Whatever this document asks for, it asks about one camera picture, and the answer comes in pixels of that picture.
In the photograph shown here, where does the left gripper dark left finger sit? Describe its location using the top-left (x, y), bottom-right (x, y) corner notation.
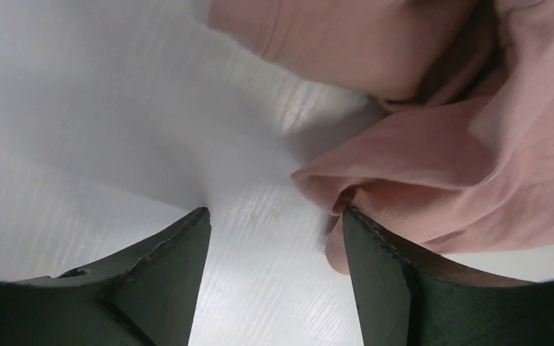
top-left (0, 208), bottom-right (211, 345)

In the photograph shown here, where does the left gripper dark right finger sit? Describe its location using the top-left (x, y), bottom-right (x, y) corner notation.
top-left (342, 208), bottom-right (554, 345)

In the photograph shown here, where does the beige pink printed t-shirt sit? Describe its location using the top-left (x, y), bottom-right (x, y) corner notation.
top-left (200, 1), bottom-right (554, 254)

